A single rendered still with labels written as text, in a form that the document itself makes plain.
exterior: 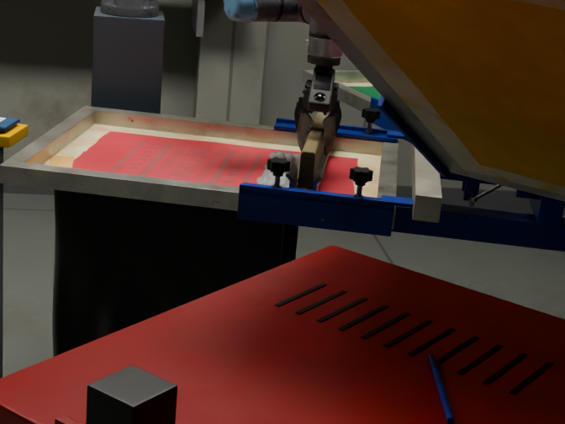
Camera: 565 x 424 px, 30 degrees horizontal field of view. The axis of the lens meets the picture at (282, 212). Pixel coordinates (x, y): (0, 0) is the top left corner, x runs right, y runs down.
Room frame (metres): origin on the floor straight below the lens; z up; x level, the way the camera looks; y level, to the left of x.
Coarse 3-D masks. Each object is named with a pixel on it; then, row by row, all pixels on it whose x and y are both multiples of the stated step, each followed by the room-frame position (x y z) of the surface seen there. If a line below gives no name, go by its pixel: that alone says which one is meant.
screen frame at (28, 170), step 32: (64, 128) 2.33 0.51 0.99; (160, 128) 2.52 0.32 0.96; (192, 128) 2.52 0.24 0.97; (224, 128) 2.51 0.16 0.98; (256, 128) 2.50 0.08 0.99; (32, 160) 2.08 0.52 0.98; (384, 160) 2.30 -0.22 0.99; (96, 192) 1.98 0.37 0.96; (128, 192) 1.98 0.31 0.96; (160, 192) 1.97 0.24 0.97; (192, 192) 1.96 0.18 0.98; (224, 192) 1.96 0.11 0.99; (384, 192) 2.05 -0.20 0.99
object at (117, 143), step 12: (108, 132) 2.47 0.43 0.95; (120, 132) 2.48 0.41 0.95; (96, 144) 2.35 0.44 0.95; (108, 144) 2.36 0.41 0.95; (120, 144) 2.37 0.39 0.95; (132, 144) 2.38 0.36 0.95; (180, 144) 2.42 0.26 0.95; (192, 144) 2.43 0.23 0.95; (204, 144) 2.44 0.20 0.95; (216, 144) 2.45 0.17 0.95; (228, 144) 2.46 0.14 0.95; (264, 156) 2.37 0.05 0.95; (336, 156) 2.43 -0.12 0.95; (264, 168) 2.27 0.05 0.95; (336, 168) 2.32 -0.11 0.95; (348, 168) 2.33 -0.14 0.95; (348, 180) 2.24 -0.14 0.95
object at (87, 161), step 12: (84, 156) 2.23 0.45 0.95; (96, 156) 2.24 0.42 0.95; (108, 156) 2.25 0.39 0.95; (120, 156) 2.26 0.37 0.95; (84, 168) 2.14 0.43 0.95; (96, 168) 2.15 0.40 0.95; (108, 168) 2.16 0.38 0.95; (252, 180) 2.17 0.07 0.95; (324, 180) 2.22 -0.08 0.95; (336, 180) 2.23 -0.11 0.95; (336, 192) 2.14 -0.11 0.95; (348, 192) 2.14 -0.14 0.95
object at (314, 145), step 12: (312, 132) 2.22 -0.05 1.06; (324, 132) 2.28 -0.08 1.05; (312, 144) 2.11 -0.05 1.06; (324, 144) 2.33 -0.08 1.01; (300, 156) 2.05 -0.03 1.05; (312, 156) 2.05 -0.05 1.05; (300, 168) 2.05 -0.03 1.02; (312, 168) 2.05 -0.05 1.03; (300, 180) 2.05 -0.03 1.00; (312, 180) 2.05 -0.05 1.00
